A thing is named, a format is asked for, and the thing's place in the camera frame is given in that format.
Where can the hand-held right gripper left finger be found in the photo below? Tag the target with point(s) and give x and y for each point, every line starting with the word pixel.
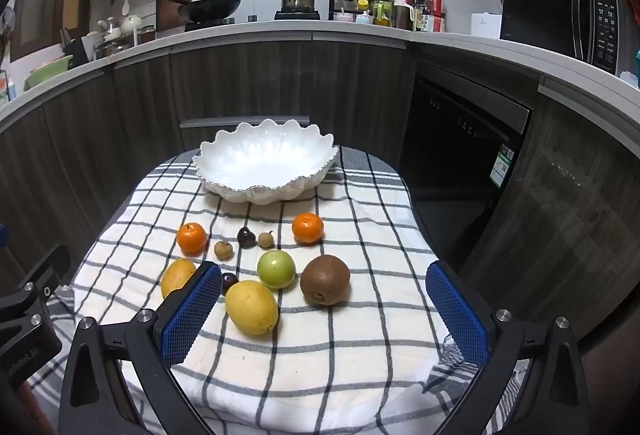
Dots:
pixel 192 315

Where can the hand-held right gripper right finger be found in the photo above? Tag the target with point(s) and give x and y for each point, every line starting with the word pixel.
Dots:
pixel 457 315

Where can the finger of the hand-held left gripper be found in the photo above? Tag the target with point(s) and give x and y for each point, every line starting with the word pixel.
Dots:
pixel 47 267
pixel 3 236

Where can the yellow mango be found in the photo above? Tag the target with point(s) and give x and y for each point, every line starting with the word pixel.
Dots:
pixel 176 277

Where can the dark purple plum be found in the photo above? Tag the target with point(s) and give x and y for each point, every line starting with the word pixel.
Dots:
pixel 246 238
pixel 230 283

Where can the yellow lemon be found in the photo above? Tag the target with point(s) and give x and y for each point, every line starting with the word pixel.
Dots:
pixel 251 307

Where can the green apple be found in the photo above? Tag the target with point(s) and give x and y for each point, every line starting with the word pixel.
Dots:
pixel 276 269

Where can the brown kiwi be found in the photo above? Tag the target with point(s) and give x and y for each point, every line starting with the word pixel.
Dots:
pixel 325 279

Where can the white scalloped ceramic bowl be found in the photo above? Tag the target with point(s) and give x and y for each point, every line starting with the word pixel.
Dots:
pixel 260 160

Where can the brown longan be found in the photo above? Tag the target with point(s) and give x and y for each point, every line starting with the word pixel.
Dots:
pixel 265 240
pixel 223 250

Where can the orange mandarin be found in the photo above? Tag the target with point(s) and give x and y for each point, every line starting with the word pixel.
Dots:
pixel 307 228
pixel 192 239

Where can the white grey checked cloth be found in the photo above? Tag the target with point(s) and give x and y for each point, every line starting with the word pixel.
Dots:
pixel 350 355

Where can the black built-in dishwasher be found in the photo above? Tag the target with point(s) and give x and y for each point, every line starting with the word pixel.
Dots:
pixel 450 150

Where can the green plastic basin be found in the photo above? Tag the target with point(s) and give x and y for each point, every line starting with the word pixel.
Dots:
pixel 47 74

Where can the black knife block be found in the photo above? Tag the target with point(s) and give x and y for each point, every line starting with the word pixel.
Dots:
pixel 75 47

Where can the white teapot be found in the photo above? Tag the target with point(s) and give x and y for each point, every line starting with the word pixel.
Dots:
pixel 132 23

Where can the dark wood base cabinets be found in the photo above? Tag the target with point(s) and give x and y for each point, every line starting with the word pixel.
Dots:
pixel 300 80

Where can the white spatula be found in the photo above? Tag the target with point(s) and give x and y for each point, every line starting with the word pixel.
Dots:
pixel 126 5

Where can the small white box appliance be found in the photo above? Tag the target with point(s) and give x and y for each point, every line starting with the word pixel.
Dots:
pixel 486 26

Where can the dark sauce bottle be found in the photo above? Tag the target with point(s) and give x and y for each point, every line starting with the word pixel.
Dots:
pixel 421 12

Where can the steel canister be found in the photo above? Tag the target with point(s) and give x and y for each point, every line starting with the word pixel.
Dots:
pixel 401 15

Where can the black wok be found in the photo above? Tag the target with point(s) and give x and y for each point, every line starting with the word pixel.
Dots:
pixel 210 8

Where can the red sauce bottle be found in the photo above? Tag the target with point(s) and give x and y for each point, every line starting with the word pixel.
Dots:
pixel 436 7

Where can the green lidded jar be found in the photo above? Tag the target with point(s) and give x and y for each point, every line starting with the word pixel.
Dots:
pixel 382 14

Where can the black microwave oven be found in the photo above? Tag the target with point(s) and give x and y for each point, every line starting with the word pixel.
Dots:
pixel 540 10

